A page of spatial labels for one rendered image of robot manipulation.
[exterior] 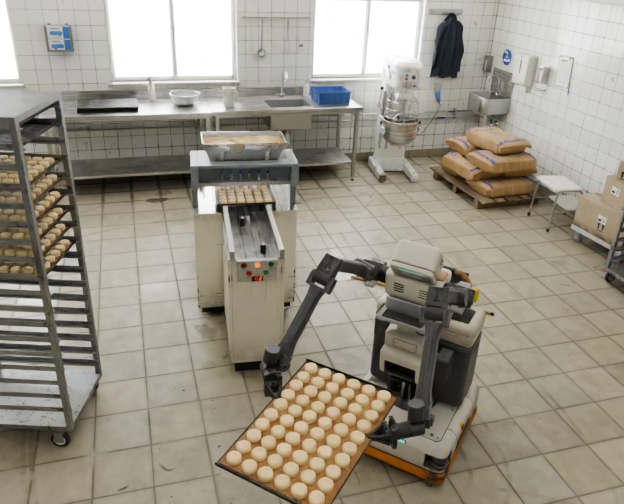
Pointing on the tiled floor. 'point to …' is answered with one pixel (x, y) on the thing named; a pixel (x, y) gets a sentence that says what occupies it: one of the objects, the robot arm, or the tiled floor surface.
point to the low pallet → (479, 193)
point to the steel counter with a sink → (114, 167)
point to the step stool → (558, 194)
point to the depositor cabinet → (211, 270)
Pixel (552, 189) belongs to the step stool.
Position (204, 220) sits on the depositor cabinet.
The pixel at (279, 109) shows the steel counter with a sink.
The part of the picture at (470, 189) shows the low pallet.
